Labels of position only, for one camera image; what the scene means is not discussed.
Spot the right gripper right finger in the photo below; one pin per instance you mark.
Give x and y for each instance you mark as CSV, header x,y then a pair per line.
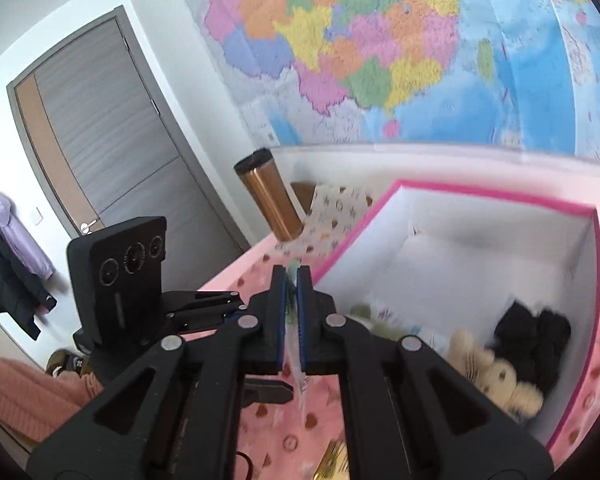
x,y
407,414

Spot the pink sleeved left forearm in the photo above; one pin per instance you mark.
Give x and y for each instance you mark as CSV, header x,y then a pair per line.
x,y
35,404

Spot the brown wooden headboard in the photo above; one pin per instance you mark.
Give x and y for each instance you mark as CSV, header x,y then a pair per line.
x,y
304,192

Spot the beige teddy bear plush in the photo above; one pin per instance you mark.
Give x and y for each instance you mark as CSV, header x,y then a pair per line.
x,y
495,378

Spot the purple hanging garment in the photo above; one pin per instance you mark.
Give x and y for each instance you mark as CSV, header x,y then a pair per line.
x,y
22,243

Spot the yellow tissue pack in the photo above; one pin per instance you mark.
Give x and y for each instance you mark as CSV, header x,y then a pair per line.
x,y
334,464

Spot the grey wooden door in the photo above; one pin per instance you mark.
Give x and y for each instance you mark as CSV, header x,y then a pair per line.
x,y
104,143

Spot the red white sachet pack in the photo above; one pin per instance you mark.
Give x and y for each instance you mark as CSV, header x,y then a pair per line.
x,y
292,338

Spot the green frog plush toy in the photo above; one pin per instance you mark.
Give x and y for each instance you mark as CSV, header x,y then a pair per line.
x,y
379,323

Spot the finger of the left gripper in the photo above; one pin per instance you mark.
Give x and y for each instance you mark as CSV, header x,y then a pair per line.
x,y
266,391

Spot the pink cardboard box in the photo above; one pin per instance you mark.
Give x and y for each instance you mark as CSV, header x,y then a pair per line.
x,y
451,257

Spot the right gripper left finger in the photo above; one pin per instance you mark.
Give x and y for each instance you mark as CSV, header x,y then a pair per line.
x,y
175,412

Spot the copper thermos tumbler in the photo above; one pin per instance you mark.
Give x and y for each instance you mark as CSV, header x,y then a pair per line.
x,y
259,173

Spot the black fabric scrunchie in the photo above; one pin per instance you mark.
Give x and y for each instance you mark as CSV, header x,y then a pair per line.
x,y
533,344

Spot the dark hanging jacket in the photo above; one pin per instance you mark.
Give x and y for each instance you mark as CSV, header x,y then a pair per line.
x,y
22,293

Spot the colourful wall map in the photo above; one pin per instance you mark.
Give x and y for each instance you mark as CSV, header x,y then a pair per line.
x,y
522,74

